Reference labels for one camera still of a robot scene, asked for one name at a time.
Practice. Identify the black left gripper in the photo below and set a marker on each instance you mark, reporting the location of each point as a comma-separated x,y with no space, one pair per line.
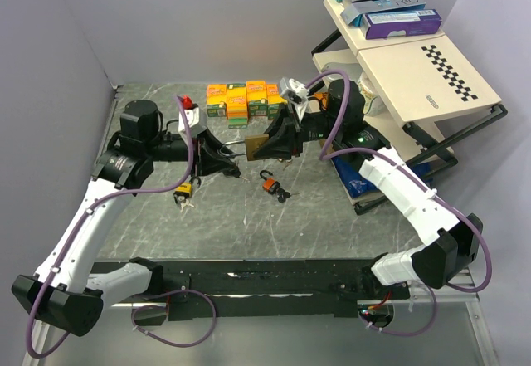
208,159

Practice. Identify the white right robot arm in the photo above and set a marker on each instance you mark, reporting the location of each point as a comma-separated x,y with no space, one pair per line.
450,240

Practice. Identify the yellow padlock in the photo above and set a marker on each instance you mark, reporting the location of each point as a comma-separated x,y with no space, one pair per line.
182,195

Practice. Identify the blue bag under shelf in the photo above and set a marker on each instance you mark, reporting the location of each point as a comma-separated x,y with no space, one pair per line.
358,189

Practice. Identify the orange sponge pack stack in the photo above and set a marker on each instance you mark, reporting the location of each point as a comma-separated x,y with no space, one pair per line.
239,103

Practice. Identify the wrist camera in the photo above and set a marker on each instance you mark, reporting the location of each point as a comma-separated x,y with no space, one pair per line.
293,90
195,116

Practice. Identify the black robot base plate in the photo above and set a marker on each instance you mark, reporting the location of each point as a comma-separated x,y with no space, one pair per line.
275,287

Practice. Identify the silver key ring keys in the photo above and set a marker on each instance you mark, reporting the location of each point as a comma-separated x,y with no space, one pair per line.
285,163

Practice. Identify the cream tiered shelf rack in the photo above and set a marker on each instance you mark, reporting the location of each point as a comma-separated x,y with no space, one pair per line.
433,95

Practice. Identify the orange padlock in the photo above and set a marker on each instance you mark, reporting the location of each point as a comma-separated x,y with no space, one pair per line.
274,188

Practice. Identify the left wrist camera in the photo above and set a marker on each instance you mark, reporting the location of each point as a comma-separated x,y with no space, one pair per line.
195,116

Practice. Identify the grey R.O.C.S. toothpaste box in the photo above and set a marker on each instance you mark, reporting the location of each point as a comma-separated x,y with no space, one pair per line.
353,10

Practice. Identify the large brass padlock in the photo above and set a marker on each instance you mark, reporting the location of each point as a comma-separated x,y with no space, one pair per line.
250,144

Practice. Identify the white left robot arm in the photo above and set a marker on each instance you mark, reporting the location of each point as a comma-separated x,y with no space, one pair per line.
103,183

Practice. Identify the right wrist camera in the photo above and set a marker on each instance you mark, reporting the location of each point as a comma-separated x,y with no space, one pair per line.
293,90

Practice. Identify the purple toothpaste box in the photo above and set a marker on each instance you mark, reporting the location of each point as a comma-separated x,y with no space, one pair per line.
400,24

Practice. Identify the aluminium rail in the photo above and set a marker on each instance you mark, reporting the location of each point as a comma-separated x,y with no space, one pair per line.
376,316

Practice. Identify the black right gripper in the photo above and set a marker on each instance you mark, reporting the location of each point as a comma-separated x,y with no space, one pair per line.
286,138

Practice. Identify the black padlock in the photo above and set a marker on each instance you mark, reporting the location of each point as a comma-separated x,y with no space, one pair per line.
236,173

